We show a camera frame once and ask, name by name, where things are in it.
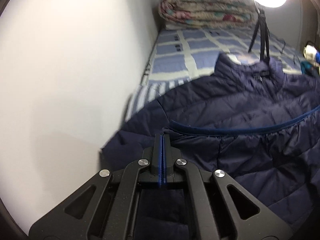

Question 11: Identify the navy puffer jacket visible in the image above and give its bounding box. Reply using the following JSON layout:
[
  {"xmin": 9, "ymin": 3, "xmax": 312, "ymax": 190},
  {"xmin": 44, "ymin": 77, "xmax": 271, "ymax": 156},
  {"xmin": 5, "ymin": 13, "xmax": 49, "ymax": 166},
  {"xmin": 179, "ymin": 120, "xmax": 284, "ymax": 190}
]
[{"xmin": 101, "ymin": 52, "xmax": 320, "ymax": 240}]

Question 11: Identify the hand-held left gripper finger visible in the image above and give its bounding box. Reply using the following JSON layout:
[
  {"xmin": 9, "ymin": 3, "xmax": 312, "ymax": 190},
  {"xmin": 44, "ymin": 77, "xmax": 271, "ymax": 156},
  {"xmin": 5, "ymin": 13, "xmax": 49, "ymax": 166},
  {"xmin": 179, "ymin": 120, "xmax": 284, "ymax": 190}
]
[
  {"xmin": 162, "ymin": 134, "xmax": 283, "ymax": 240},
  {"xmin": 28, "ymin": 134, "xmax": 163, "ymax": 240}
]

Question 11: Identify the black tripod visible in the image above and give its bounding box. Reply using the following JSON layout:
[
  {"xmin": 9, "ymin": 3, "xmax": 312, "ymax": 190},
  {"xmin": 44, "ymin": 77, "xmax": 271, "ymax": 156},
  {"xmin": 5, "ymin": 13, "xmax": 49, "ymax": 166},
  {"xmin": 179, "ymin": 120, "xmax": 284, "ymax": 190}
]
[{"xmin": 247, "ymin": 1, "xmax": 271, "ymax": 62}]

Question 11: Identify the folded floral quilt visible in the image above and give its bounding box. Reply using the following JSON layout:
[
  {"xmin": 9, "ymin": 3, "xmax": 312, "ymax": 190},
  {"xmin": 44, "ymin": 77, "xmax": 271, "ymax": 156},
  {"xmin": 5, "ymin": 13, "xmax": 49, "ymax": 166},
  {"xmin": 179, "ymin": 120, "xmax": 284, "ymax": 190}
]
[{"xmin": 157, "ymin": 0, "xmax": 260, "ymax": 30}]

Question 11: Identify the blue and white jacket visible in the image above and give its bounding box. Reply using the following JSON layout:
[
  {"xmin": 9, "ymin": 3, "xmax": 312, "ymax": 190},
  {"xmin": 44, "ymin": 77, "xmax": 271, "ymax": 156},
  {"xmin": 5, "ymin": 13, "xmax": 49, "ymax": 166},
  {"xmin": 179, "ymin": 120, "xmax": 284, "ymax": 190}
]
[{"xmin": 301, "ymin": 44, "xmax": 320, "ymax": 76}]

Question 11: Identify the blue patchwork bed sheet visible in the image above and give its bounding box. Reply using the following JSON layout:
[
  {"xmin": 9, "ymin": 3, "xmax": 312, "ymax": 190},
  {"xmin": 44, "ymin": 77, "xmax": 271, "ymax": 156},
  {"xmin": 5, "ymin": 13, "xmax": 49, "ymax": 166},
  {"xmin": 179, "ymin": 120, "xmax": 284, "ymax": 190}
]
[{"xmin": 139, "ymin": 27, "xmax": 305, "ymax": 86}]

